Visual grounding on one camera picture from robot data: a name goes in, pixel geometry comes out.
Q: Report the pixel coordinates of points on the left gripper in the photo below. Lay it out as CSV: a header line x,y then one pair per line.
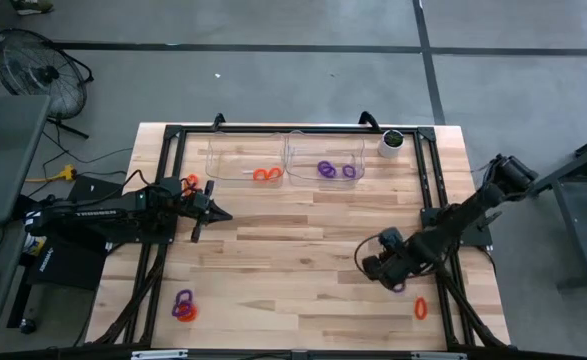
x,y
203,222

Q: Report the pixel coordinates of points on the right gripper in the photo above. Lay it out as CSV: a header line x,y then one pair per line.
x,y
393,270

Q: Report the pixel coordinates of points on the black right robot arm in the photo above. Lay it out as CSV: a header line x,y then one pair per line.
x,y
468,207

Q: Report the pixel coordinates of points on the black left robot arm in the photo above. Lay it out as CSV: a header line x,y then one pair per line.
x,y
98,215

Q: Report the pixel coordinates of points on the clear plastic bin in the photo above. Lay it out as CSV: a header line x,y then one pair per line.
x,y
233,150
323,145

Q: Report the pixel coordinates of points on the white pot with plant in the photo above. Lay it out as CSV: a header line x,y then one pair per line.
x,y
390,145

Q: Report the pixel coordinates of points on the black flat plate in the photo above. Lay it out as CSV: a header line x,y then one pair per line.
x,y
93,189

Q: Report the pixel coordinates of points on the black floor fan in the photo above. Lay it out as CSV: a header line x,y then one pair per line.
x,y
48,75

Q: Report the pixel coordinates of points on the grey office desk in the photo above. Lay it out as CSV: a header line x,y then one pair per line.
x,y
3,150

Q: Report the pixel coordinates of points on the person's shoe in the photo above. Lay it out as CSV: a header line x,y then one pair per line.
x,y
33,6

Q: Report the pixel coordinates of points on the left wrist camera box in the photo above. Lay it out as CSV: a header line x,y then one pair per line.
x,y
200,202

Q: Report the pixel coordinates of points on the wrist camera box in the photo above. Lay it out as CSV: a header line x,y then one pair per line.
x,y
200,202
391,239

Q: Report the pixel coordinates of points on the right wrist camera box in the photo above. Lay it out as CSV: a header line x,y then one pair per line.
x,y
391,239

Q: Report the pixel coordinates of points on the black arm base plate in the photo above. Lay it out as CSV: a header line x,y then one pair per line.
x,y
163,235
478,235

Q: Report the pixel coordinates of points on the silver aluminium bracket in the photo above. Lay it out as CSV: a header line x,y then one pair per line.
x,y
433,356
158,355

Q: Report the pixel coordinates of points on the black aluminium rig frame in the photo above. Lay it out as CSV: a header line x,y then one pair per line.
x,y
298,129

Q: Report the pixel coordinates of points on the neighbouring grey rig frame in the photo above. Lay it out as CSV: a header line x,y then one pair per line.
x,y
570,220

